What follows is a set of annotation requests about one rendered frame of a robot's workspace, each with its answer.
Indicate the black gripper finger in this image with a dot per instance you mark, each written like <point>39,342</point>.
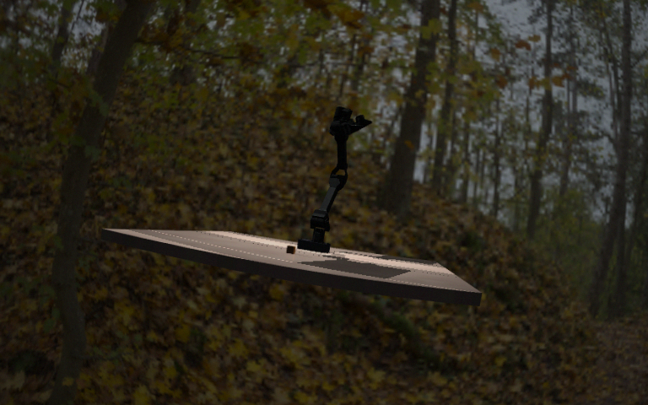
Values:
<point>352,128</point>
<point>364,122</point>

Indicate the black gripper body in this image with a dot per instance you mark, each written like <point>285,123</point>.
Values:
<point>342,125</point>

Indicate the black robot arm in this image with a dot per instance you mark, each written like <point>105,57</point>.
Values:
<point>320,216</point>

